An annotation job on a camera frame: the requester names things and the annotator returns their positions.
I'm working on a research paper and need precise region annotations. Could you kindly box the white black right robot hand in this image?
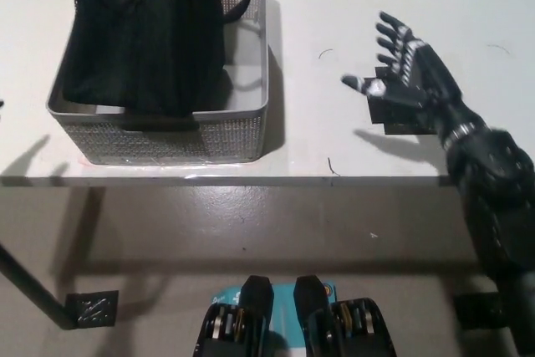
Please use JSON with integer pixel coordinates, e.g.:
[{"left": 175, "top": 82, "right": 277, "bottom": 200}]
[{"left": 341, "top": 11, "right": 488, "bottom": 147}]

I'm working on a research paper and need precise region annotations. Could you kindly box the dark green lunch bag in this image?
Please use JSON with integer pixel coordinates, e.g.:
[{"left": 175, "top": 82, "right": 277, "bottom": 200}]
[{"left": 62, "top": 0, "right": 252, "bottom": 132}]

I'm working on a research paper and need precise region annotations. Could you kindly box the black tape patch on table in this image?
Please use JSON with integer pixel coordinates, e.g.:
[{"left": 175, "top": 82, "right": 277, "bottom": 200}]
[{"left": 365, "top": 66, "right": 438, "bottom": 136}]

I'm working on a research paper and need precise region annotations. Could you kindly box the grey perforated plastic basket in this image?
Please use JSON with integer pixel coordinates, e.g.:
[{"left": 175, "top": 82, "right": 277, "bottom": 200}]
[{"left": 45, "top": 0, "right": 268, "bottom": 166}]

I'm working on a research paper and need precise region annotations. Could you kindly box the black metal table leg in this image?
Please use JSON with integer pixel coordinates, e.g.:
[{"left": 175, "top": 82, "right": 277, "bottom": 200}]
[{"left": 0, "top": 243, "right": 70, "bottom": 331}]

